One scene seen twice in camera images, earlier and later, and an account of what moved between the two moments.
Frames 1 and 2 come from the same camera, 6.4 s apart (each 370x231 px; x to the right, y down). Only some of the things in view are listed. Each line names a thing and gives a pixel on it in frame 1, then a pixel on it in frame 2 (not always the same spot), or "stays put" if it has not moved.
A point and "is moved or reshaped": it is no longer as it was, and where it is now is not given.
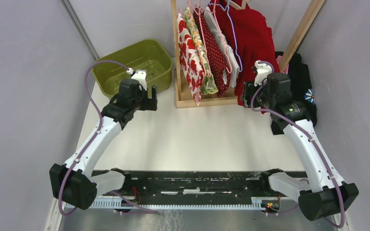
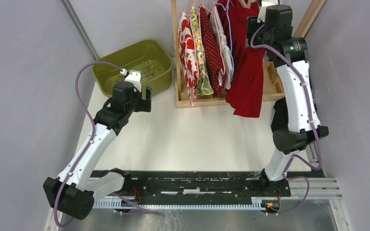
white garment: (231, 53) → (226, 66)
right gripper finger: (244, 97) → (252, 26)
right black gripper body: (263, 98) → (262, 36)
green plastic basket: (150, 55) stays put
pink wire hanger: (224, 51) → (214, 14)
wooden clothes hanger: (236, 6) is moved or reshaped
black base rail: (166, 186) stays put
